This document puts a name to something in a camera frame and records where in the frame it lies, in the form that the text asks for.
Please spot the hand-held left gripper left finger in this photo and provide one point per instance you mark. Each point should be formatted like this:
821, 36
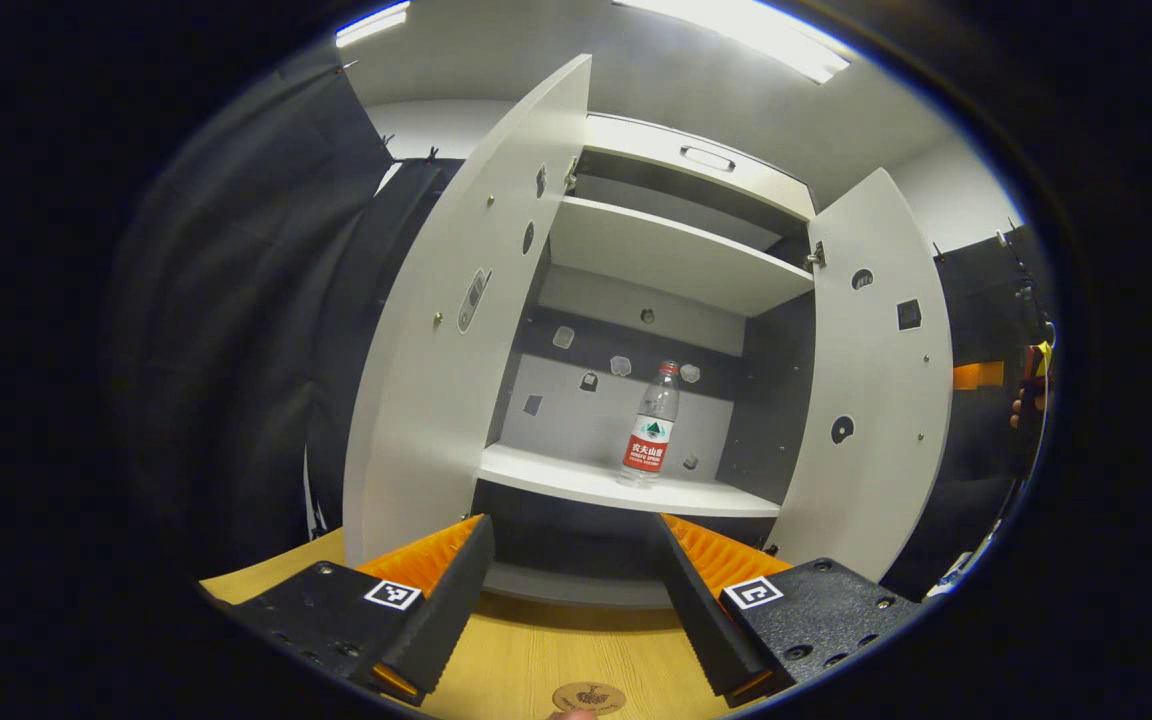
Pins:
446, 610

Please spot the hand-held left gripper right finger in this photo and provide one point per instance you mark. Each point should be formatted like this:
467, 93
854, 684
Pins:
701, 620

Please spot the white cabinet door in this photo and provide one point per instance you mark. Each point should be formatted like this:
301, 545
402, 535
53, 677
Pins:
876, 370
436, 400

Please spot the clear plastic water bottle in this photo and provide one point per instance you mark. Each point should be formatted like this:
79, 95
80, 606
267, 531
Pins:
648, 445

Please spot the round wooden coaster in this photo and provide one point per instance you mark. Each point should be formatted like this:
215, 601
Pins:
588, 697

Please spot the white and blue object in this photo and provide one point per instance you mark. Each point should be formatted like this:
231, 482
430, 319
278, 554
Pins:
956, 575

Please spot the white cabinet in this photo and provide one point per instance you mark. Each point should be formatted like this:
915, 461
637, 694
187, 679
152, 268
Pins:
676, 255

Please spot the small ceiling light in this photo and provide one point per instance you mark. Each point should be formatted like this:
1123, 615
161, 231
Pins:
373, 22

